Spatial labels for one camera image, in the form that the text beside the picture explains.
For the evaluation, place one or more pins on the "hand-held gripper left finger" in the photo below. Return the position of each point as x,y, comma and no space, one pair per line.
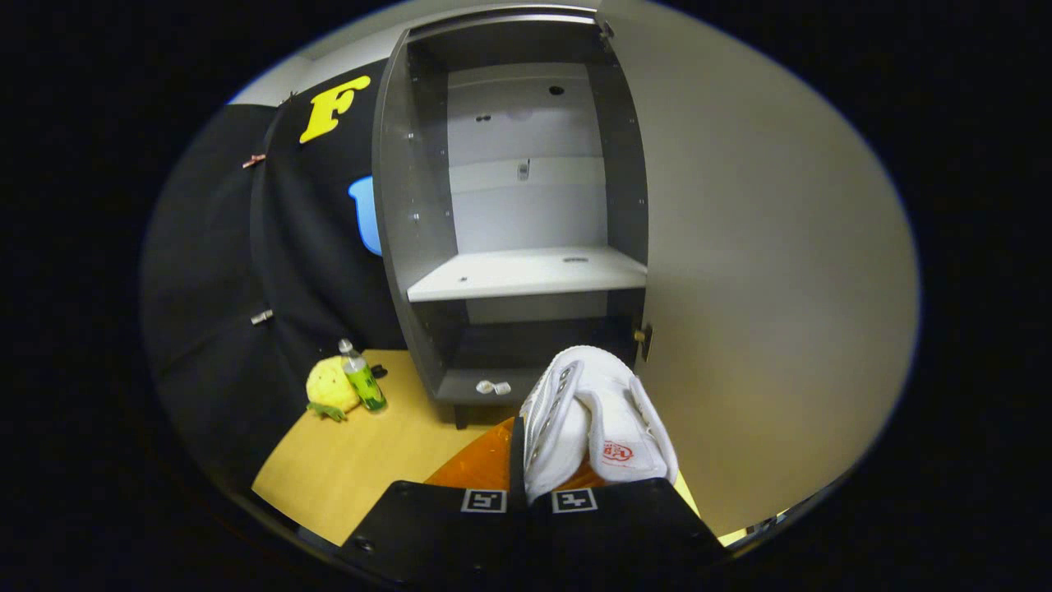
460,526

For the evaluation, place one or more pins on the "beige shoe cabinet door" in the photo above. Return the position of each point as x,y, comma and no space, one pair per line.
781,247

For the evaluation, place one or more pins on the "yellow plush toy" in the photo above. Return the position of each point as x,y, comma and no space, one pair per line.
329,386

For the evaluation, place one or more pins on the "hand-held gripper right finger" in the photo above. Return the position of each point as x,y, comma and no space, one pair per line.
633,534

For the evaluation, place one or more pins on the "black backdrop cloth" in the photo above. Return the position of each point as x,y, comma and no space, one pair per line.
214,329

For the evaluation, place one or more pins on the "light grey cabinet shelf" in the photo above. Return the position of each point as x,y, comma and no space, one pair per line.
526,275

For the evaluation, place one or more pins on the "green bottle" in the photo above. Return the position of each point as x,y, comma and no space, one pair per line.
366,386

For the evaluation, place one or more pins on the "dark grey shoe cabinet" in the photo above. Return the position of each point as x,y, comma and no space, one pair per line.
411,205

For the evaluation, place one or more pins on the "pink clip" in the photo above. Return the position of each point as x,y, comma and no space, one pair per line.
254,160

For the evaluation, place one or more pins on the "white shoe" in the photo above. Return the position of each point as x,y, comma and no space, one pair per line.
608,411

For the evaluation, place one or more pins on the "silver clip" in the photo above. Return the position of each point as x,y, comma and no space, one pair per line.
262,316

